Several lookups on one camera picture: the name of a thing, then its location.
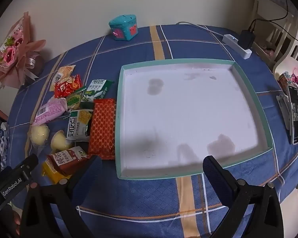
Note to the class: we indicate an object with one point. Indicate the yellow snack packet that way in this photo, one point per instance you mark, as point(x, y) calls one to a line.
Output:
point(52, 173)

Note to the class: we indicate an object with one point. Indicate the blue white printed bag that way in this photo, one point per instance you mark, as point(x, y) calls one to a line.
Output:
point(2, 143)

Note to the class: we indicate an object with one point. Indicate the pink flower bouquet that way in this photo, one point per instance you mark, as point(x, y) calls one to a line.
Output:
point(15, 52)

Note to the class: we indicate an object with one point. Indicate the small green snack packet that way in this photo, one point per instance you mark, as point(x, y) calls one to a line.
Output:
point(74, 100)

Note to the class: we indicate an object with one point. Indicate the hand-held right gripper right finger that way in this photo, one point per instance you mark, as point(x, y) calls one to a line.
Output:
point(214, 178)

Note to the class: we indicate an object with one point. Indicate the dark red snack packet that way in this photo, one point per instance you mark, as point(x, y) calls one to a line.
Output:
point(64, 161)

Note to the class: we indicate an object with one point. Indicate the teal toy house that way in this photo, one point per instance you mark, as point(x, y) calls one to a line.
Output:
point(124, 27)

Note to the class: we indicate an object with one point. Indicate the teal rimmed white tray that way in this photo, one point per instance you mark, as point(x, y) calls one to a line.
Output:
point(188, 116)

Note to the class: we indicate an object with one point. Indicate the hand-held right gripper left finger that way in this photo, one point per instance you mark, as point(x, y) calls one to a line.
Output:
point(90, 176)

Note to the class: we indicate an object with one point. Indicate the white plastic chair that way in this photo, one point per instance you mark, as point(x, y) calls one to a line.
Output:
point(291, 54)

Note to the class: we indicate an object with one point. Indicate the pink snack packet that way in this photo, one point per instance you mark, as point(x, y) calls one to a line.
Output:
point(51, 110)

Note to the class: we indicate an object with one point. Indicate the white power strip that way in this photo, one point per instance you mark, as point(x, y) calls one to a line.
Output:
point(229, 38)

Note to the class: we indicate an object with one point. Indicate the smartphone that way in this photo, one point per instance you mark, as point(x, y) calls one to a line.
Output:
point(295, 119)

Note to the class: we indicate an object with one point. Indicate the white green cracker packet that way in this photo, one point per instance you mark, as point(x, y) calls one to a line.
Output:
point(77, 126)

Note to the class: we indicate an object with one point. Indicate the person's left hand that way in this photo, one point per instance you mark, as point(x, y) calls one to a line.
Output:
point(13, 220)

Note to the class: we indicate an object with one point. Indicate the red cartoon snack packet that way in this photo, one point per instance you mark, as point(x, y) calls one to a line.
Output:
point(68, 85)

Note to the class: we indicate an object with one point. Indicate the white phone stand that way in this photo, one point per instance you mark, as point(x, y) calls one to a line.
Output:
point(283, 109)

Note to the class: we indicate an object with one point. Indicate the cream orange snack packet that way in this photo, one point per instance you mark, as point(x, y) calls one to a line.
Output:
point(63, 75)

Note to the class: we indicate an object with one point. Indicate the red gold patterned snack packet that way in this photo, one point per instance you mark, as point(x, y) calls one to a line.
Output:
point(101, 131)

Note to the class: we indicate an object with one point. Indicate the round yellow cake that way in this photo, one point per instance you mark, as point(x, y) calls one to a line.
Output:
point(39, 133)
point(60, 142)

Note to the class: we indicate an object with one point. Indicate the blue plaid tablecloth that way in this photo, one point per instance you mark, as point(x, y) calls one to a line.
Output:
point(149, 203)

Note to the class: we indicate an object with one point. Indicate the black charger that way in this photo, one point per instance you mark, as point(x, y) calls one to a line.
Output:
point(247, 39)

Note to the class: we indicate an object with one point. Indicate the green white snack packet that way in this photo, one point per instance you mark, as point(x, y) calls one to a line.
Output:
point(98, 89)

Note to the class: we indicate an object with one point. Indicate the patterned tape roll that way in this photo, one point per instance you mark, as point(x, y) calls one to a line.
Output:
point(285, 78)

